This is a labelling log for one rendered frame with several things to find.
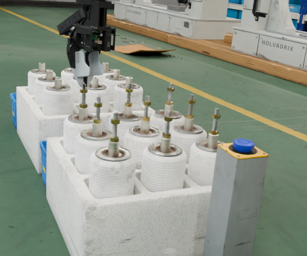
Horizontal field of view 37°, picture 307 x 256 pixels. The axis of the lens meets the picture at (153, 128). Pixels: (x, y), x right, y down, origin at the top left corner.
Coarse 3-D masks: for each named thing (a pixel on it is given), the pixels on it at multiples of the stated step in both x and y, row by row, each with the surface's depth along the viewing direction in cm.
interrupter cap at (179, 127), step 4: (176, 124) 115; (180, 124) 116; (184, 124) 116; (176, 128) 113; (180, 128) 114; (196, 128) 115; (200, 128) 115; (180, 132) 111; (184, 132) 110; (188, 132) 110; (192, 132) 111; (196, 132) 111; (200, 132) 112
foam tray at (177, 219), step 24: (48, 144) 118; (48, 168) 120; (72, 168) 103; (48, 192) 122; (72, 192) 96; (144, 192) 95; (168, 192) 96; (192, 192) 97; (72, 216) 98; (96, 216) 89; (120, 216) 91; (144, 216) 93; (168, 216) 96; (192, 216) 98; (72, 240) 99; (96, 240) 90; (120, 240) 93; (144, 240) 95; (168, 240) 98; (192, 240) 100
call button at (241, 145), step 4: (236, 140) 85; (240, 140) 85; (244, 140) 85; (248, 140) 86; (236, 144) 84; (240, 144) 83; (244, 144) 83; (248, 144) 83; (252, 144) 84; (236, 148) 84; (240, 148) 83; (244, 148) 83; (248, 148) 83; (252, 148) 84
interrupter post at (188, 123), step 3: (186, 120) 112; (189, 120) 112; (192, 120) 112; (186, 123) 113; (189, 123) 112; (192, 123) 113; (186, 126) 113; (189, 126) 113; (192, 126) 113; (186, 129) 113; (189, 129) 113; (192, 129) 113
